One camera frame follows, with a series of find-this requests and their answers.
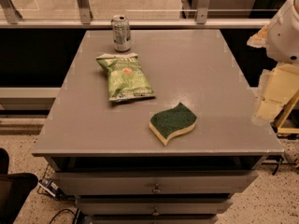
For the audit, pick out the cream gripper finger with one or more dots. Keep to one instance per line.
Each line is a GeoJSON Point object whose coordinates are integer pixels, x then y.
{"type": "Point", "coordinates": [259, 39]}
{"type": "Point", "coordinates": [267, 109]}

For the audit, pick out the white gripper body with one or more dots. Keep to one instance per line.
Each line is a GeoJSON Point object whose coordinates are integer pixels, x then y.
{"type": "Point", "coordinates": [284, 37]}

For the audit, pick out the silver green 7up can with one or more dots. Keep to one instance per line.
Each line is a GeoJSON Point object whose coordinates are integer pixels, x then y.
{"type": "Point", "coordinates": [121, 33]}

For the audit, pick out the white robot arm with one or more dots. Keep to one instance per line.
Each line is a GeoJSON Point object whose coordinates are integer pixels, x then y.
{"type": "Point", "coordinates": [280, 38]}

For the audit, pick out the green yellow scrub sponge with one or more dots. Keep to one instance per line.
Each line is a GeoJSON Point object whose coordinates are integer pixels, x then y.
{"type": "Point", "coordinates": [173, 122]}

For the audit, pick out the green chip bag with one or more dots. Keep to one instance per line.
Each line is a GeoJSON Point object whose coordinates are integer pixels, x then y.
{"type": "Point", "coordinates": [126, 79]}

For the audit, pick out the grey drawer cabinet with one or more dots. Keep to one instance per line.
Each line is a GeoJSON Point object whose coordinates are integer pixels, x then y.
{"type": "Point", "coordinates": [177, 158]}

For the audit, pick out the top grey drawer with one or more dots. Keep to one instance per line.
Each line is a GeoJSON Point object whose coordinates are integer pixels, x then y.
{"type": "Point", "coordinates": [136, 183]}

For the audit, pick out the grey drawer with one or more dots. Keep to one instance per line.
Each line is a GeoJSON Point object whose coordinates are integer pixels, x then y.
{"type": "Point", "coordinates": [153, 206]}
{"type": "Point", "coordinates": [136, 183]}

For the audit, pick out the metal window railing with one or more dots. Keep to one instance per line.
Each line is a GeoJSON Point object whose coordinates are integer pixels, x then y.
{"type": "Point", "coordinates": [42, 14]}

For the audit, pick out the black office chair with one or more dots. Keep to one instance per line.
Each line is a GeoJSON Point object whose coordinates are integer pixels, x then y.
{"type": "Point", "coordinates": [14, 190]}

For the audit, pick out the yellow frame stand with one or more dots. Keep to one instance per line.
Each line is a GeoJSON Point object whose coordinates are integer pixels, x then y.
{"type": "Point", "coordinates": [288, 108]}

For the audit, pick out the wire basket with box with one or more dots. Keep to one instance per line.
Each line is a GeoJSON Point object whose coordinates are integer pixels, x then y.
{"type": "Point", "coordinates": [46, 185]}

